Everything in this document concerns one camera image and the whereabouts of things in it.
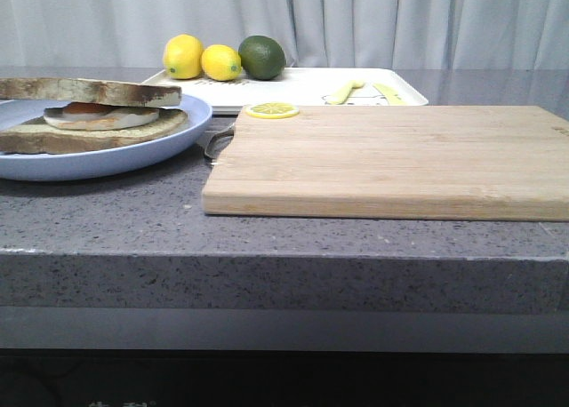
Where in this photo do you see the metal cutting board handle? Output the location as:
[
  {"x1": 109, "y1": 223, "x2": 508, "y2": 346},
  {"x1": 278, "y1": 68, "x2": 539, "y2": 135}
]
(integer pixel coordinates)
[{"x1": 204, "y1": 124, "x2": 235, "y2": 162}]

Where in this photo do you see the white serving tray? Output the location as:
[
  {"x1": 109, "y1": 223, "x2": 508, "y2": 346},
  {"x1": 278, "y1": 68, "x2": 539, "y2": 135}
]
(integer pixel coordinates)
[{"x1": 145, "y1": 68, "x2": 429, "y2": 115}]

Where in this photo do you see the bread slice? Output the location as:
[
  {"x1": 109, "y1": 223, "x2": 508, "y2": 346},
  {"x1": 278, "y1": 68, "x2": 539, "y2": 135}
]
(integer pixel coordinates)
[
  {"x1": 1, "y1": 109, "x2": 188, "y2": 154},
  {"x1": 1, "y1": 77, "x2": 182, "y2": 107}
]

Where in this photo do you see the light blue plate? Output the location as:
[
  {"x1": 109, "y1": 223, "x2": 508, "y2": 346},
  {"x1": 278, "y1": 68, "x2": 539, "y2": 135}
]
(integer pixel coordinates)
[{"x1": 1, "y1": 94, "x2": 212, "y2": 181}]

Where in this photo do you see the left yellow lemon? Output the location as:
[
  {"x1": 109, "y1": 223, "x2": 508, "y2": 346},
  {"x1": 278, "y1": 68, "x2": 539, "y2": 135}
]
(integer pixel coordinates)
[{"x1": 163, "y1": 34, "x2": 204, "y2": 80}]

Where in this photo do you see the fried egg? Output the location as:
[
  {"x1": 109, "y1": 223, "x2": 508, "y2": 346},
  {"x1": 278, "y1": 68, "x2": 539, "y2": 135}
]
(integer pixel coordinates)
[{"x1": 44, "y1": 102, "x2": 160, "y2": 131}]

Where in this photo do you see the yellow lemon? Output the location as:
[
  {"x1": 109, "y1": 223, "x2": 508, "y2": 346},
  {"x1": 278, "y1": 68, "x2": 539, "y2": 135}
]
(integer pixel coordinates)
[
  {"x1": 201, "y1": 44, "x2": 242, "y2": 82},
  {"x1": 163, "y1": 34, "x2": 204, "y2": 80}
]

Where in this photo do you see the wooden cutting board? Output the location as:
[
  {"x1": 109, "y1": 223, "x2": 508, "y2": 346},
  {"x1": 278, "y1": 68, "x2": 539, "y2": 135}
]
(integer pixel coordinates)
[{"x1": 202, "y1": 106, "x2": 568, "y2": 221}]

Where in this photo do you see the white curtain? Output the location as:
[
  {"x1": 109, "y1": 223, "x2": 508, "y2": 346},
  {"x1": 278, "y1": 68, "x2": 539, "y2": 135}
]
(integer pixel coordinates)
[{"x1": 1, "y1": 0, "x2": 568, "y2": 70}]

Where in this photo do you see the yellow plastic knife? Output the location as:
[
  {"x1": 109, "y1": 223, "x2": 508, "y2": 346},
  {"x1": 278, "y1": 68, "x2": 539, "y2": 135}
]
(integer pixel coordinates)
[{"x1": 373, "y1": 83, "x2": 407, "y2": 106}]

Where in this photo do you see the green lime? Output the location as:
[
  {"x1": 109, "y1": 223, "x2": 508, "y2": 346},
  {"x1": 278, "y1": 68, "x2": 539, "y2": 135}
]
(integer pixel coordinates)
[{"x1": 238, "y1": 36, "x2": 286, "y2": 81}]

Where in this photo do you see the lemon slice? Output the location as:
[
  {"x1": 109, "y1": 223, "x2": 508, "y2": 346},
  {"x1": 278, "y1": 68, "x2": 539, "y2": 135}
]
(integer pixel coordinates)
[{"x1": 244, "y1": 102, "x2": 300, "y2": 119}]

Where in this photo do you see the right yellow lemon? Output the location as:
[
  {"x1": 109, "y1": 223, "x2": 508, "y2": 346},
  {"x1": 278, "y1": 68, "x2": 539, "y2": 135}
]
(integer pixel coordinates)
[{"x1": 201, "y1": 44, "x2": 242, "y2": 82}]

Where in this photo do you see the yellow plastic spoon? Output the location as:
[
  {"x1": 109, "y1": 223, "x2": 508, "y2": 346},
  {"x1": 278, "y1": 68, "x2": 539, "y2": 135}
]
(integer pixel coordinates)
[{"x1": 325, "y1": 79, "x2": 365, "y2": 105}]

